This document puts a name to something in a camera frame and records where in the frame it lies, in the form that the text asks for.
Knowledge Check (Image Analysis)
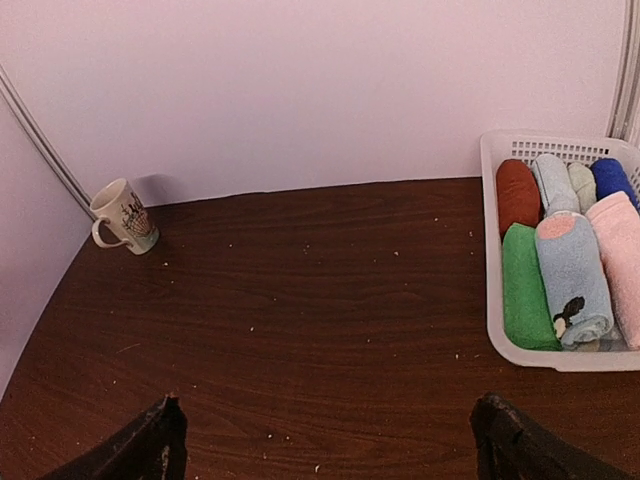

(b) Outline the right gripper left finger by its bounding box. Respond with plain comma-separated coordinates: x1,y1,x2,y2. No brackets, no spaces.
43,395,188,480

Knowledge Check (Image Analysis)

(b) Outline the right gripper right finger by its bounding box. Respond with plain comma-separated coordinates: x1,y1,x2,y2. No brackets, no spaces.
470,392,632,479

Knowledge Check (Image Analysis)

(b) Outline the blue polka dot towel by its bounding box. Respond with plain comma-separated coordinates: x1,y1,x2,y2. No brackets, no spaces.
535,211,614,350

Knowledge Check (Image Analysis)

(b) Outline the pink towel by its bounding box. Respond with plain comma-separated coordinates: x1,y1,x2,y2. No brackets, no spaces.
586,191,639,350

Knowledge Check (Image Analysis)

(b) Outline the white plastic basket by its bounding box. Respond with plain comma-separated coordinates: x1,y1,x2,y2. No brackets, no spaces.
480,130,639,372

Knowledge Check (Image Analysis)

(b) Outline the beige ceramic mug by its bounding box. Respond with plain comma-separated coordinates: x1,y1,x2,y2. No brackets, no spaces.
89,178,160,255

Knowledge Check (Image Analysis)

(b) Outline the light blue rolled towel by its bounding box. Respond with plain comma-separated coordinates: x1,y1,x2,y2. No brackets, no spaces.
531,153,580,217

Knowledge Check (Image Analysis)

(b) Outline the pale green rolled towel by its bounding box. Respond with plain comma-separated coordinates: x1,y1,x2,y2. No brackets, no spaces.
567,163,597,214

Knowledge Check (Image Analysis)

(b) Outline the dark blue rolled towel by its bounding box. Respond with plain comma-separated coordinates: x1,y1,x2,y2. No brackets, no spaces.
590,158,639,210

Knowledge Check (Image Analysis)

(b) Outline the right aluminium frame post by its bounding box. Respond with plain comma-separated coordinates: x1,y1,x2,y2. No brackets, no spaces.
607,0,639,144

